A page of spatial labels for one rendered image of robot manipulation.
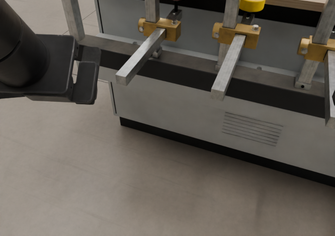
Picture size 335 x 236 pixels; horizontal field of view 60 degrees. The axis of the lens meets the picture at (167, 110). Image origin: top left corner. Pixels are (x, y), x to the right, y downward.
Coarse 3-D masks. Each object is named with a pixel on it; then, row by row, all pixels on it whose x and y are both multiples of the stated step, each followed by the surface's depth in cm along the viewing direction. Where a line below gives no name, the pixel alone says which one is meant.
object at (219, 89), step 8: (248, 16) 92; (248, 24) 89; (240, 40) 82; (232, 48) 79; (240, 48) 79; (232, 56) 76; (224, 64) 73; (232, 64) 73; (224, 72) 70; (232, 72) 73; (216, 80) 68; (224, 80) 68; (216, 88) 66; (224, 88) 66; (216, 96) 67
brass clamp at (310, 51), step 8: (304, 40) 80; (312, 40) 80; (328, 40) 80; (304, 48) 80; (312, 48) 80; (320, 48) 79; (328, 48) 78; (304, 56) 82; (312, 56) 81; (320, 56) 80
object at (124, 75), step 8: (168, 16) 99; (176, 16) 100; (160, 32) 91; (152, 40) 87; (160, 40) 90; (144, 48) 84; (152, 48) 86; (136, 56) 80; (144, 56) 82; (128, 64) 77; (136, 64) 78; (120, 72) 75; (128, 72) 75; (136, 72) 79; (120, 80) 75; (128, 80) 75
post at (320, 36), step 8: (328, 0) 71; (328, 8) 73; (320, 16) 77; (328, 16) 74; (320, 24) 76; (328, 24) 75; (320, 32) 77; (328, 32) 76; (320, 40) 78; (304, 64) 84; (312, 64) 83; (304, 72) 86; (312, 72) 85; (304, 80) 87
